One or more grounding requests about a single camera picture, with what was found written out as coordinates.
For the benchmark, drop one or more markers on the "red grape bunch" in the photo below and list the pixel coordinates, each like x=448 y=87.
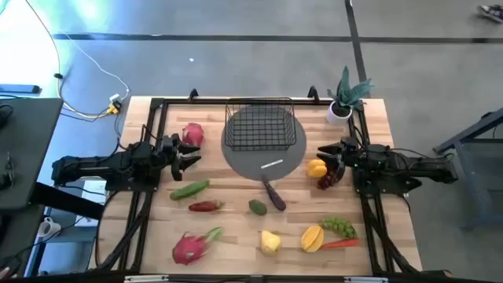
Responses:
x=326 y=182

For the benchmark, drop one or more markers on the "snake plant in white pot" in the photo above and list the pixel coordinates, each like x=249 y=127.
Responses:
x=334 y=118

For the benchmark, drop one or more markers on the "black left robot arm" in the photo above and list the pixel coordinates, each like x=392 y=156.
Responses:
x=98 y=165

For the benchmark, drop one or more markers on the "grey round mat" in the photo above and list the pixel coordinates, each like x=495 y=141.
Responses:
x=251 y=165

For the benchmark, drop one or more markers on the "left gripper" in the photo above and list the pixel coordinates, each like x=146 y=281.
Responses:
x=169 y=151

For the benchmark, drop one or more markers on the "white mug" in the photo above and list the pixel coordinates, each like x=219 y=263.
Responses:
x=47 y=228

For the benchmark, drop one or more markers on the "blue flat bar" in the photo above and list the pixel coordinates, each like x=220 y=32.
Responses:
x=19 y=89

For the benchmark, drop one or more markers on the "person's hand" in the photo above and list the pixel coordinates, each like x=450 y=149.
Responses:
x=4 y=273

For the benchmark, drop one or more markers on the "orange carrot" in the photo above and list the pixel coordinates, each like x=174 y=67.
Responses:
x=342 y=243

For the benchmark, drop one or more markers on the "dark purple eggplant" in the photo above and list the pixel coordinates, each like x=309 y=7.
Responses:
x=275 y=198

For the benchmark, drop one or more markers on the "black clamp object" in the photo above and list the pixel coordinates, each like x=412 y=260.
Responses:
x=7 y=173

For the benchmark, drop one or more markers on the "small pink dragon fruit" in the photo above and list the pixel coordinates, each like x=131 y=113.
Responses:
x=192 y=134

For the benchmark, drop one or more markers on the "black aluminium rig frame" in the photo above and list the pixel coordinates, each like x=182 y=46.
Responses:
x=304 y=101

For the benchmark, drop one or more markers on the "green grape bunch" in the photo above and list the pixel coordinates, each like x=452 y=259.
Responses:
x=340 y=227

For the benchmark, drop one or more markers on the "red chili pepper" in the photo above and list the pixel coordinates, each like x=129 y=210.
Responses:
x=204 y=206

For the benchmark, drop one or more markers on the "yellow starfruit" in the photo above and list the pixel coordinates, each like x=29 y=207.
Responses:
x=312 y=239

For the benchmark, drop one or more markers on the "yellow pear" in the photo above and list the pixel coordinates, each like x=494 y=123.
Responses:
x=270 y=243

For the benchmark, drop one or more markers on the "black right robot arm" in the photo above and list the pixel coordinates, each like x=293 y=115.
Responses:
x=412 y=165

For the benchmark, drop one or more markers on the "blue-grey metal cart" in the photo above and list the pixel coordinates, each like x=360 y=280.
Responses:
x=471 y=133

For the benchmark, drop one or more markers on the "silver table edge bracket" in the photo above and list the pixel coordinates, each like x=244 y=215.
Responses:
x=146 y=278
x=366 y=279

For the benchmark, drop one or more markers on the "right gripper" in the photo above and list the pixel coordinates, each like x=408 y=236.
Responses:
x=349 y=153

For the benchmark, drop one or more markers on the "dark green avocado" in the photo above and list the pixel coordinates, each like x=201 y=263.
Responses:
x=258 y=207

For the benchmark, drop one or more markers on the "white power adapter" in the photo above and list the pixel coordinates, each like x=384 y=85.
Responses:
x=115 y=98

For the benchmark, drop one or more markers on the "yellow plug connector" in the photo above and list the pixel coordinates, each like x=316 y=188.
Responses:
x=113 y=108

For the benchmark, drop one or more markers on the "black side table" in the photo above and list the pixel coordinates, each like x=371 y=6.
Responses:
x=27 y=149

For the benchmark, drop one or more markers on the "green cucumber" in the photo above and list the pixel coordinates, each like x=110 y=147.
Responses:
x=189 y=190

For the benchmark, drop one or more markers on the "yellow bell pepper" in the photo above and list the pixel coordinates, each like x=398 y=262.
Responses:
x=316 y=168

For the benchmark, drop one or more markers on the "person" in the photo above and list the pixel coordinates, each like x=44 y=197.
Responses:
x=491 y=12

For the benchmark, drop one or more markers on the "large pink dragon fruit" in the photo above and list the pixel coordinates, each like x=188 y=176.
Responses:
x=190 y=248

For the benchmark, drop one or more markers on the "white box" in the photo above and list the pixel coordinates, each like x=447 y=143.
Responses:
x=94 y=192

